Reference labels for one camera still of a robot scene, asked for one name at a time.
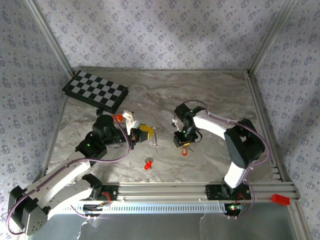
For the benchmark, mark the key with red tag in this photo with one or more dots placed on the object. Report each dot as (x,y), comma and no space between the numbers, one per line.
(184,152)
(148,165)

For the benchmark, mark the clear plastic zip bag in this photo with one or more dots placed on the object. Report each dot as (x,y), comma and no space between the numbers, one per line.
(155,142)

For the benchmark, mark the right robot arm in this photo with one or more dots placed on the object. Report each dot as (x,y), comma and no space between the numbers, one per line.
(245,147)

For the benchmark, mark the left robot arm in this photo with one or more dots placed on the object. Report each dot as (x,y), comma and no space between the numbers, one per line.
(57,177)

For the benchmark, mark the orange key tag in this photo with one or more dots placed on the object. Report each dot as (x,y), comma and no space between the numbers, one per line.
(117,117)

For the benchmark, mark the black and grey chessboard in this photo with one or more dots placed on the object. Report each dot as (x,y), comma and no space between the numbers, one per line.
(95,90)

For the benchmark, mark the circuit board with LEDs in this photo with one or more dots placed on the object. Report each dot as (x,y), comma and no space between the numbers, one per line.
(233,207)

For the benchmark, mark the black connector board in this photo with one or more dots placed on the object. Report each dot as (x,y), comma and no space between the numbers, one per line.
(92,207)

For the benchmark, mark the grey metal sheet panel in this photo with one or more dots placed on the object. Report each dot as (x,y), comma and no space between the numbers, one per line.
(160,227)

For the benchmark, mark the red plastic block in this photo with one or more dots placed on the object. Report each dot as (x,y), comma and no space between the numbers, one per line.
(281,199)

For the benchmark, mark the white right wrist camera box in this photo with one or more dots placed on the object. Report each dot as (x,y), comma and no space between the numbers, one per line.
(174,123)

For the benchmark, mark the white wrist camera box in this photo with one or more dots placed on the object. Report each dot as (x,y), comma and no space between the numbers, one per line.
(174,123)
(130,122)

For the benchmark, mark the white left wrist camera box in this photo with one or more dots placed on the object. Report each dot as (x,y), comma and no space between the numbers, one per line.
(130,122)

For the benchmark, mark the aluminium side rail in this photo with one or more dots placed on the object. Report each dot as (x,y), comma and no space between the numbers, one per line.
(61,112)
(258,100)

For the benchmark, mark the aluminium base frame rail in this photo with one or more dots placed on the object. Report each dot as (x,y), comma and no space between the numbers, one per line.
(160,192)

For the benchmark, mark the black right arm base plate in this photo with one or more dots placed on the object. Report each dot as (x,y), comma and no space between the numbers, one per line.
(212,192)

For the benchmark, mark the aluminium rear rail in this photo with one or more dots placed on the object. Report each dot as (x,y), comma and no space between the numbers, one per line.
(160,69)

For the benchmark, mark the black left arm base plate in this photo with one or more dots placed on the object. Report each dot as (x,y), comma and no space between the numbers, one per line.
(112,193)

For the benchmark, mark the aluminium corner post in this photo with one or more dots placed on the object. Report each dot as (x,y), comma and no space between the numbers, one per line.
(51,37)
(269,37)

